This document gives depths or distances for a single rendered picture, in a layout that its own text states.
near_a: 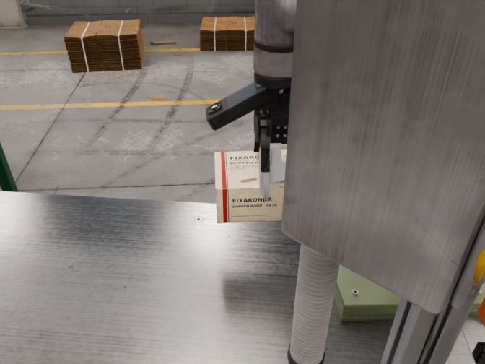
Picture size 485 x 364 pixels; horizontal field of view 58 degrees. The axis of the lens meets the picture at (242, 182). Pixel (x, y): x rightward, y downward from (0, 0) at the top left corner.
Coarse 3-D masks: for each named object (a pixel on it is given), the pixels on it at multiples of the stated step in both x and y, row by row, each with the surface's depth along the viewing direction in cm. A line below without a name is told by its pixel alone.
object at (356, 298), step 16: (352, 272) 79; (336, 288) 77; (352, 288) 75; (368, 288) 76; (384, 288) 76; (336, 304) 77; (352, 304) 72; (368, 304) 72; (384, 304) 73; (480, 304) 74; (352, 320) 74; (368, 320) 75
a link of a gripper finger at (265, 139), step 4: (260, 128) 71; (264, 128) 70; (260, 132) 71; (264, 132) 70; (260, 136) 71; (264, 136) 70; (268, 136) 70; (260, 140) 71; (264, 140) 70; (268, 140) 70; (260, 144) 71; (264, 144) 70; (268, 144) 70; (264, 148) 70; (268, 148) 70; (264, 152) 70; (268, 152) 71; (264, 156) 70; (268, 156) 71; (264, 160) 70; (268, 160) 71; (264, 164) 71; (268, 164) 71; (264, 168) 71; (268, 168) 71
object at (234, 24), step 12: (204, 24) 457; (216, 24) 456; (228, 24) 456; (240, 24) 456; (252, 24) 456; (204, 36) 439; (216, 36) 440; (228, 36) 439; (240, 36) 439; (252, 36) 440; (204, 48) 446; (216, 48) 446; (228, 48) 447; (240, 48) 447; (252, 48) 447
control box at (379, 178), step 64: (320, 0) 17; (384, 0) 15; (448, 0) 14; (320, 64) 18; (384, 64) 16; (448, 64) 15; (320, 128) 20; (384, 128) 18; (448, 128) 16; (320, 192) 22; (384, 192) 19; (448, 192) 17; (384, 256) 21; (448, 256) 18
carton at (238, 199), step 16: (224, 160) 81; (240, 160) 81; (256, 160) 81; (224, 176) 76; (240, 176) 76; (256, 176) 76; (224, 192) 74; (240, 192) 74; (256, 192) 74; (272, 192) 74; (224, 208) 76; (240, 208) 76; (256, 208) 76; (272, 208) 76
